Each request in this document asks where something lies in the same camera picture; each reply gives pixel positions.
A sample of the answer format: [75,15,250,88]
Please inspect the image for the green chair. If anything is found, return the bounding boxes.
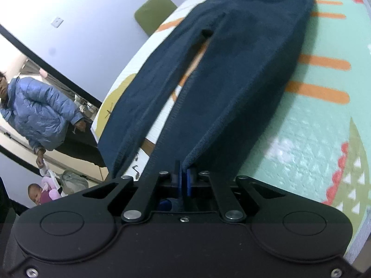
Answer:
[134,0,178,37]

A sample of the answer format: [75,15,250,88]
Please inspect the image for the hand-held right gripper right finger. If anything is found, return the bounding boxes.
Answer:
[185,166,286,223]

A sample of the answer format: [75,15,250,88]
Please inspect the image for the printed play mat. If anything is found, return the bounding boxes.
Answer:
[91,0,371,264]

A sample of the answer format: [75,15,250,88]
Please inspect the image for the navy blue pants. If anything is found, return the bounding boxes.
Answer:
[98,0,315,180]

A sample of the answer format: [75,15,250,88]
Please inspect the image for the black door frame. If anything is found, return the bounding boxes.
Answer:
[0,24,102,106]

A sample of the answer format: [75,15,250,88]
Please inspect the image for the grey bag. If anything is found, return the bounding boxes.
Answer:
[59,170,89,196]

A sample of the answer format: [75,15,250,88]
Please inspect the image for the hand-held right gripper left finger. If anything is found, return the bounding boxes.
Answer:
[82,161,184,223]

